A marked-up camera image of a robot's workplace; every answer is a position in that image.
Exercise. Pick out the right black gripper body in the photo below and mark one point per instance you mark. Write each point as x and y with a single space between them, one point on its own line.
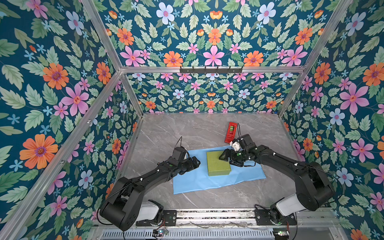
237 157

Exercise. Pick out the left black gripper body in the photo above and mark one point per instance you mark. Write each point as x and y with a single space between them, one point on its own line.
185 166

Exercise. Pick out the green gift box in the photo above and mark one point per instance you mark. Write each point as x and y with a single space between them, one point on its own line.
215 166

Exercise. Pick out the light blue wrapping paper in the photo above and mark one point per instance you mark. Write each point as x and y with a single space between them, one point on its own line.
199 179

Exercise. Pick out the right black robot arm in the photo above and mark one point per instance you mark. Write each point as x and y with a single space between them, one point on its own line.
313 188

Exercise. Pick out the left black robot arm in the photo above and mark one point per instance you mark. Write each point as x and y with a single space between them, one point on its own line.
122 206

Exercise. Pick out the red tape dispenser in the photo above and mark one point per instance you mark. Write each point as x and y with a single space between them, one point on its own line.
230 137

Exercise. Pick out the white ventilation grille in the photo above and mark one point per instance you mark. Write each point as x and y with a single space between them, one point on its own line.
188 234

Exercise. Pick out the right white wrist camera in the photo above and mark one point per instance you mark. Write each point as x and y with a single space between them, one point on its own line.
236 146

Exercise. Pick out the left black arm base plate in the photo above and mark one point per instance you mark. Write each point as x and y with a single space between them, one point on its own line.
166 218

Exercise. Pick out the aluminium front mounting rail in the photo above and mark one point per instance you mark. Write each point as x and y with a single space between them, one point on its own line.
245 217

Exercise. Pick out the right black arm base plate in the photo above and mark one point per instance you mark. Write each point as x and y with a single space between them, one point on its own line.
266 217

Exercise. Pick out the black hook rail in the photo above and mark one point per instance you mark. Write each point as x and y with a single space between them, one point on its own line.
210 70

